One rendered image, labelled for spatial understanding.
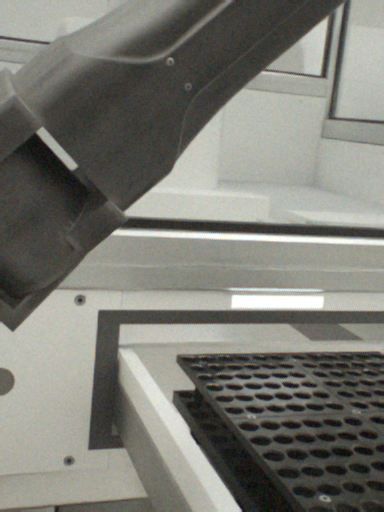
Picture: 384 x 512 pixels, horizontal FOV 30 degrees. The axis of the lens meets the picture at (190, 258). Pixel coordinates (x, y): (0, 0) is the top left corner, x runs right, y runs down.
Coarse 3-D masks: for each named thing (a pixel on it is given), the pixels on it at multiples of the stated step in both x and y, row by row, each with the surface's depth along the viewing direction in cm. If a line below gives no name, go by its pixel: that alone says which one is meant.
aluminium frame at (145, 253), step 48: (144, 240) 52; (192, 240) 53; (240, 240) 54; (288, 240) 56; (336, 240) 57; (96, 288) 52; (144, 288) 53; (192, 288) 54; (240, 288) 55; (288, 288) 57; (336, 288) 58
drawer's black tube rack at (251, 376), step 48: (240, 384) 49; (288, 384) 50; (336, 384) 51; (192, 432) 49; (240, 432) 41; (288, 432) 42; (336, 432) 43; (240, 480) 42; (288, 480) 36; (336, 480) 37
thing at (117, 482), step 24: (0, 480) 54; (24, 480) 54; (48, 480) 55; (72, 480) 55; (96, 480) 56; (120, 480) 57; (0, 504) 54; (24, 504) 55; (48, 504) 55; (72, 504) 56; (96, 504) 57; (120, 504) 58; (144, 504) 59
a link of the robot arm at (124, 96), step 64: (128, 0) 29; (192, 0) 26; (256, 0) 26; (320, 0) 27; (64, 64) 26; (128, 64) 26; (192, 64) 27; (256, 64) 28; (0, 128) 26; (64, 128) 26; (128, 128) 27; (192, 128) 28; (0, 192) 27; (64, 192) 28; (128, 192) 28; (0, 256) 28; (64, 256) 28
